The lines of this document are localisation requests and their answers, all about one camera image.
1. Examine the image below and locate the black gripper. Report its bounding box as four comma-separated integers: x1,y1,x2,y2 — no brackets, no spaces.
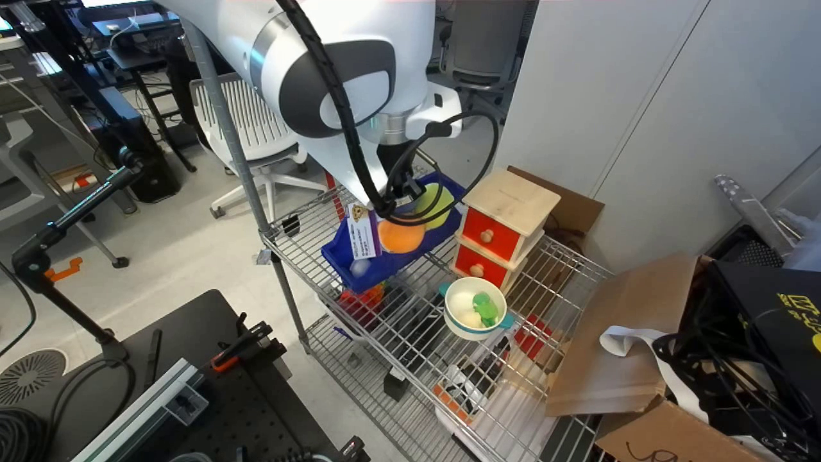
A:
377,139,429,221

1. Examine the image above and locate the colourful toy pile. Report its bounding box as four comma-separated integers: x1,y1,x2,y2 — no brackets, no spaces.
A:
343,182,458,261

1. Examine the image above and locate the blue plastic crate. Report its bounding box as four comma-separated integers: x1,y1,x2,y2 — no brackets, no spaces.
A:
318,168,469,294

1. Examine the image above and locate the small white toy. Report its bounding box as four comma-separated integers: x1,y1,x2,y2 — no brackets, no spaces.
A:
449,288,482,327

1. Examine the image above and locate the small green toy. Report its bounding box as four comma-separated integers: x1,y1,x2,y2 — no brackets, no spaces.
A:
472,291,502,327

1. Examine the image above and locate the wooden box with red drawers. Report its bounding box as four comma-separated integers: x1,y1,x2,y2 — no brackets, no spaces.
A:
449,166,563,291

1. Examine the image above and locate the red plastic item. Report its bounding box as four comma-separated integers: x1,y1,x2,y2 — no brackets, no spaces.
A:
337,282,390,330

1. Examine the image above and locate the white bowl with green rim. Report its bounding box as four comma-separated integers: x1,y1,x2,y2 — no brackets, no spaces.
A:
441,275,515,344

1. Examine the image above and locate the grey office chair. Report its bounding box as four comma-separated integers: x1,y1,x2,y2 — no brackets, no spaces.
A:
435,0,523,96

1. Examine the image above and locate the flat brown cardboard sheet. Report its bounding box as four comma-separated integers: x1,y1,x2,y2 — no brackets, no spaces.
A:
505,163,605,253

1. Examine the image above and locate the white mesh office chair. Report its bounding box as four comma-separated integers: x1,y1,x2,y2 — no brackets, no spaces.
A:
187,73,331,221

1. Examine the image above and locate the small black block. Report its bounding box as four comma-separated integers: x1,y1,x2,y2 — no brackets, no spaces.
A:
382,366,410,403

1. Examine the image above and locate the orange white small package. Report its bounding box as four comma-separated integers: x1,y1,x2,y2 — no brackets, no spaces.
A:
431,366,491,428

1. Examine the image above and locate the brown cardboard box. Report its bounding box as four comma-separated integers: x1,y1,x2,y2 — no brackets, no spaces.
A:
546,250,773,462

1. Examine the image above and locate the black work table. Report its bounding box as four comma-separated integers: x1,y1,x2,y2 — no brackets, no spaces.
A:
50,288,369,462

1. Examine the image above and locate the blue black equipment cart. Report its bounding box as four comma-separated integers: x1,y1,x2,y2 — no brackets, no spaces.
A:
0,0,209,203

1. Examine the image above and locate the small box with red label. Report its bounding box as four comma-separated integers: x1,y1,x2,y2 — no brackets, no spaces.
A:
50,163,100,197

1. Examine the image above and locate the silver perforated metal bar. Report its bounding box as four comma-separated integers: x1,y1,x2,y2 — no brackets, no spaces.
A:
713,175,805,253

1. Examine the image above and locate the aluminium extrusion bar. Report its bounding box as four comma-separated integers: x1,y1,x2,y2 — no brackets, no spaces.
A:
71,357,210,462

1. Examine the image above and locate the orange floor marker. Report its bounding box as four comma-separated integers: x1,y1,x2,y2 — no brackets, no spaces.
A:
45,253,84,288

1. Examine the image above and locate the black box with yellow print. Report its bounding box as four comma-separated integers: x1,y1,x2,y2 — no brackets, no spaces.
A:
717,253,821,413

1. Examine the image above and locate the grey folding stand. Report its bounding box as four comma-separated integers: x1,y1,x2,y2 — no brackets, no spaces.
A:
0,113,134,268

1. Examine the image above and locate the grey perforated round disc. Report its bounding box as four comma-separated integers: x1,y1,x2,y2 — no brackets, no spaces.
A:
0,347,69,410

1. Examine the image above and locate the red strap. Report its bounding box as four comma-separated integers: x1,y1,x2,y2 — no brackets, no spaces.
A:
327,188,350,221

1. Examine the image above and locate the metal wire shelf rack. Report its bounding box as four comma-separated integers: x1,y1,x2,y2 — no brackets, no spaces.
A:
181,21,619,462

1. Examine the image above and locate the black clamp with orange handle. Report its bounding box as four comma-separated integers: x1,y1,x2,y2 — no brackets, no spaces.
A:
209,317,290,379

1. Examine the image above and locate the white cloth strap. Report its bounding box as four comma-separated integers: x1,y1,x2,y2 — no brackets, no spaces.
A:
597,324,713,426

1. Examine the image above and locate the black articulated camera stand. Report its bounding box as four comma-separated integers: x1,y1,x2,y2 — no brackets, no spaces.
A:
10,144,143,368

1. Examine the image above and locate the black cable bundle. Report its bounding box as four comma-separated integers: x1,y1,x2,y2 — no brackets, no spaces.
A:
651,263,821,457

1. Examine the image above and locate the thin black cable loop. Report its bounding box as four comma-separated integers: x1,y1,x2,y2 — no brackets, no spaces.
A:
0,263,38,357

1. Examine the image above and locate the black coiled cable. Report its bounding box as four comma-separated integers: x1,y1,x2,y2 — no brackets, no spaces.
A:
0,408,54,462

